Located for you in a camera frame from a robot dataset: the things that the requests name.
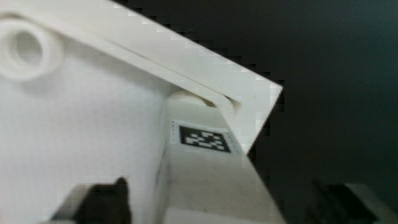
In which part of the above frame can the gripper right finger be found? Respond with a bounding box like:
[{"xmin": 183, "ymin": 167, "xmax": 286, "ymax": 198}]
[{"xmin": 305, "ymin": 180, "xmax": 398, "ymax": 224}]

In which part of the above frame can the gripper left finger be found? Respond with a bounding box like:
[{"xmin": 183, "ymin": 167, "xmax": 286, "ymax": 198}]
[{"xmin": 46, "ymin": 177, "xmax": 131, "ymax": 224}]

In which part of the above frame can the white desk leg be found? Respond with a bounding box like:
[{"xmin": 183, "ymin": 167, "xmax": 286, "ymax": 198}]
[{"xmin": 156, "ymin": 91, "xmax": 286, "ymax": 224}]

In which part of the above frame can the white desk top tray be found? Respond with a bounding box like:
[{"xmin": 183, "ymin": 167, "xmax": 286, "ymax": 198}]
[{"xmin": 0, "ymin": 0, "xmax": 282, "ymax": 224}]

